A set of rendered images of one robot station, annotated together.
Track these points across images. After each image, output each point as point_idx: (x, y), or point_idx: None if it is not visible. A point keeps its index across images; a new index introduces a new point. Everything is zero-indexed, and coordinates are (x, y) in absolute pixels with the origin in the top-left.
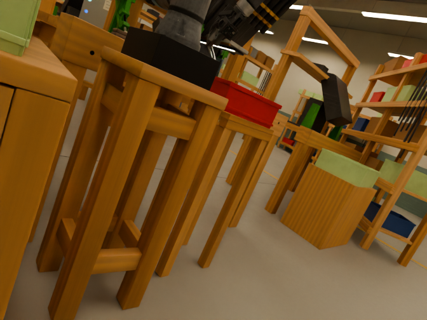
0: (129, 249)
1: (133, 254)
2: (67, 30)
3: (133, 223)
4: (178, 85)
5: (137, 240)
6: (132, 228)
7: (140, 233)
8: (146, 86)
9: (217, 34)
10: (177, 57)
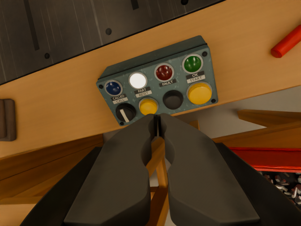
0: (150, 193)
1: (151, 198)
2: None
3: (161, 161)
4: None
5: (158, 184)
6: (158, 169)
7: (163, 175)
8: None
9: (168, 185)
10: None
